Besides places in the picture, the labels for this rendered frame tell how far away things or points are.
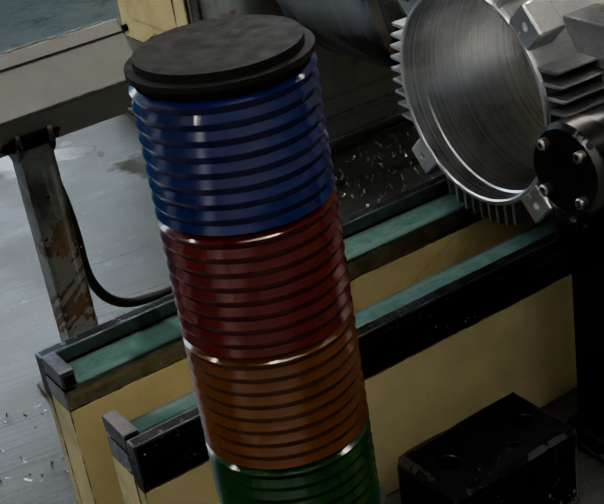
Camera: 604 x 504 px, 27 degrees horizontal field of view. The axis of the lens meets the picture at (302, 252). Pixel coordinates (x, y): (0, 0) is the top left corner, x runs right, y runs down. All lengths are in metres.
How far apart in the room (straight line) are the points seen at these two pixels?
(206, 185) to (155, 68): 0.04
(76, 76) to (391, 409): 0.32
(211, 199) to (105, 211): 0.95
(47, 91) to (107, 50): 0.06
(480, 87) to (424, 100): 0.05
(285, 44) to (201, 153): 0.04
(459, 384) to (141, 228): 0.51
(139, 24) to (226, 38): 1.05
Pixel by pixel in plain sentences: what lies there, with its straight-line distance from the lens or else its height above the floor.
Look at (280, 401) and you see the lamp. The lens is 0.42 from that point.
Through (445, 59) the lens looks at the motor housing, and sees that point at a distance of 0.95.
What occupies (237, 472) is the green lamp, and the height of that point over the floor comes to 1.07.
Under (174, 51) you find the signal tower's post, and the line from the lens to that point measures 0.39.
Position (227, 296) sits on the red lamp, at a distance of 0.40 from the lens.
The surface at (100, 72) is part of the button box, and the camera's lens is 0.91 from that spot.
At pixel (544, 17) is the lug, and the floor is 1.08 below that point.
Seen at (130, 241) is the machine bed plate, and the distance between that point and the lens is 1.25.
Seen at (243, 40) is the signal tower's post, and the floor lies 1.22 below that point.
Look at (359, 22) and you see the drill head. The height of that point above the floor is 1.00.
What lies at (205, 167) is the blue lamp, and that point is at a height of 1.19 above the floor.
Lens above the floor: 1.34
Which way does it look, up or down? 27 degrees down
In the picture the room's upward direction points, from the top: 9 degrees counter-clockwise
